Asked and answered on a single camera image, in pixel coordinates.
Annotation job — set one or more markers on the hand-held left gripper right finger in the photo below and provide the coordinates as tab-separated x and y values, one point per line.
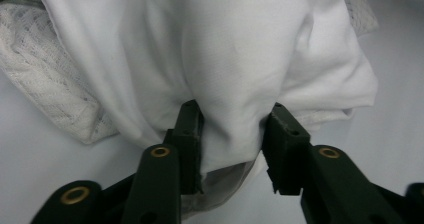
286	150

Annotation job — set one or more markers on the white mesh laundry bag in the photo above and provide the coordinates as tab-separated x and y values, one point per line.
50	84

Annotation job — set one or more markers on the white garment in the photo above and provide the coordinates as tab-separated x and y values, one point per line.
233	50

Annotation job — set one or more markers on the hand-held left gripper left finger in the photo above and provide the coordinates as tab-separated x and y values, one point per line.
190	144

